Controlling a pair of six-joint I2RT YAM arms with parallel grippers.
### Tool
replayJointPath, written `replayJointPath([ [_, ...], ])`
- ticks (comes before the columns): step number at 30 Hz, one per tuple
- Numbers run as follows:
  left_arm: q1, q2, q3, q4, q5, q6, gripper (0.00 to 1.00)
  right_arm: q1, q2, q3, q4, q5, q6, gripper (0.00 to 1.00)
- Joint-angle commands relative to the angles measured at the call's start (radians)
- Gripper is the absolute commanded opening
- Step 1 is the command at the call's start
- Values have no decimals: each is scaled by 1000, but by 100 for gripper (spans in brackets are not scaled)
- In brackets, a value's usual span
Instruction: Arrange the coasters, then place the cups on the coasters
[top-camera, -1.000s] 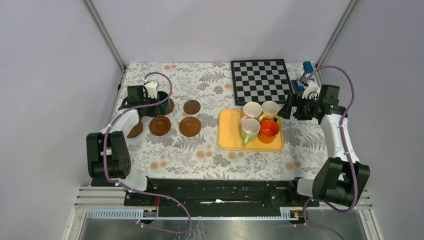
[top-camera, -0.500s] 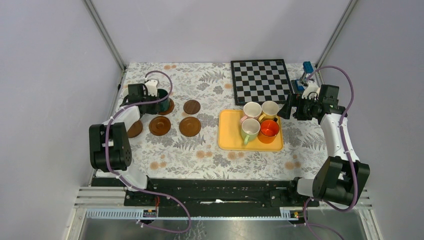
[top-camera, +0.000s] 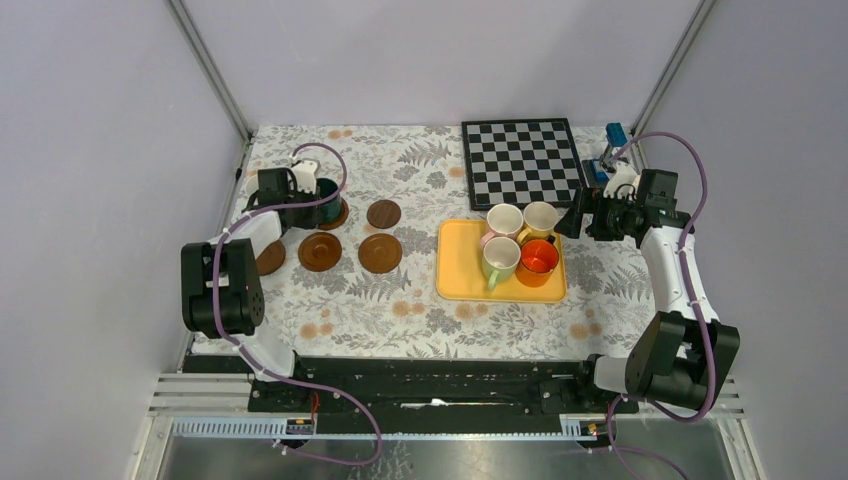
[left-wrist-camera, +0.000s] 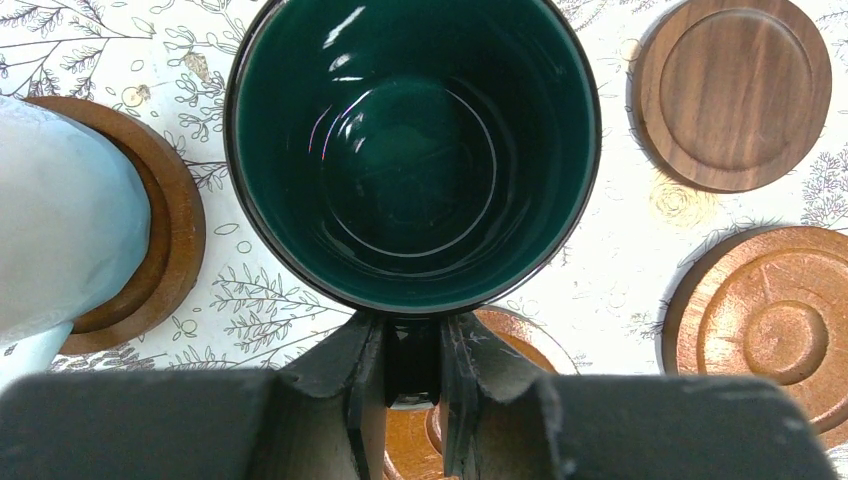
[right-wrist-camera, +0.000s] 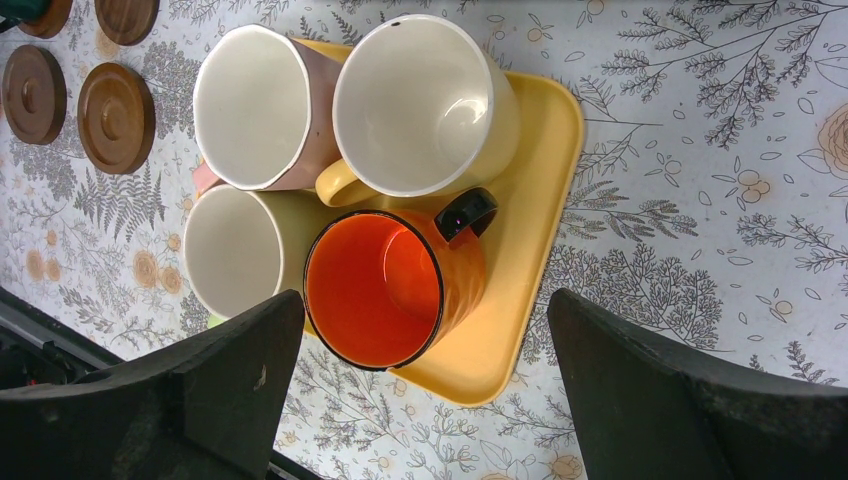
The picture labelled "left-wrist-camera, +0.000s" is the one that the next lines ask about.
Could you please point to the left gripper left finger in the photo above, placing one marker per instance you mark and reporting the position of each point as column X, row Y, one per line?
column 320, row 417

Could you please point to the white mug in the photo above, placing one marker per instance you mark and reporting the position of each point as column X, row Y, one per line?
column 75, row 227

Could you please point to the dark green mug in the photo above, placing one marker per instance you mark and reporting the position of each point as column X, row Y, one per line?
column 412, row 159

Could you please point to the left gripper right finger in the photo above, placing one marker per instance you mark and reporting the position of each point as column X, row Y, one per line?
column 506, row 418

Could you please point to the light brown coaster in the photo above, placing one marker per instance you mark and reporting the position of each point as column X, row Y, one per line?
column 770, row 302

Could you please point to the floral tablecloth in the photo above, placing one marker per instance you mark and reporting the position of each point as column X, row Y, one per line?
column 597, row 307

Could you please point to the brown coaster bottom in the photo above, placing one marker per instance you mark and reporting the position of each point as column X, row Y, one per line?
column 413, row 438

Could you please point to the dark wood grain coaster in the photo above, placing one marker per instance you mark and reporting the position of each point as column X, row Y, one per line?
column 729, row 96

